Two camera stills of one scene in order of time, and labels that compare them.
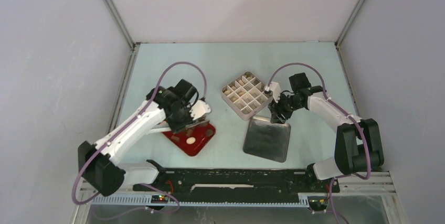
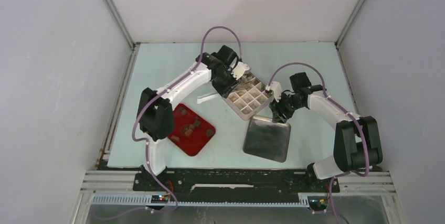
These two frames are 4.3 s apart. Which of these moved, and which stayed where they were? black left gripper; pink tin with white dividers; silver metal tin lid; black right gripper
Moved: black left gripper
Stayed: pink tin with white dividers; black right gripper; silver metal tin lid
